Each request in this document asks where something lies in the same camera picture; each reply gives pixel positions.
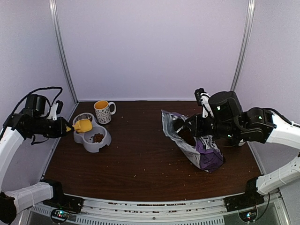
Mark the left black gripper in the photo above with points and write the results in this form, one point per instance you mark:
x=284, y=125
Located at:
x=61, y=131

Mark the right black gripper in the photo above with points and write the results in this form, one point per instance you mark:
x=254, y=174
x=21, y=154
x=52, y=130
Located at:
x=196, y=129

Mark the yellow plastic scoop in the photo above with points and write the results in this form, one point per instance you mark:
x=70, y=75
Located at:
x=81, y=126

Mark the purple pet food bag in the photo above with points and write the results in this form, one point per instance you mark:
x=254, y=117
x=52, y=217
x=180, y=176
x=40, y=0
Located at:
x=202, y=151

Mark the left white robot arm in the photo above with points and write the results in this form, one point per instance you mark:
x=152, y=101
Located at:
x=30, y=122

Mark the grey double pet feeder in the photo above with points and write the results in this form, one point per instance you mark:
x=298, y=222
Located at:
x=84, y=138

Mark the brown pet food kibble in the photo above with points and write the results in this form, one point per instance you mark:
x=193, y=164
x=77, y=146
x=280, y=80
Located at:
x=97, y=138

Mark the patterned mug yellow inside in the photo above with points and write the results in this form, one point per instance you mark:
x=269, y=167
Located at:
x=104, y=111

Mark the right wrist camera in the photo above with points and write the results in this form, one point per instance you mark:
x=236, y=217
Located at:
x=202, y=98

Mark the front aluminium rail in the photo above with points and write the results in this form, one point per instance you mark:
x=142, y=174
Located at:
x=209, y=211

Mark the left aluminium frame post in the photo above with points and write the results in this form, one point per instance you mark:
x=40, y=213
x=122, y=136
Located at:
x=62, y=54

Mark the aluminium frame post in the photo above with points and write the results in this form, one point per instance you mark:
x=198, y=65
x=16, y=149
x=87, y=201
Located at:
x=62, y=54
x=244, y=43

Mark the right aluminium frame post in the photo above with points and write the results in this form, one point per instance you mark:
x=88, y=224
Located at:
x=244, y=43

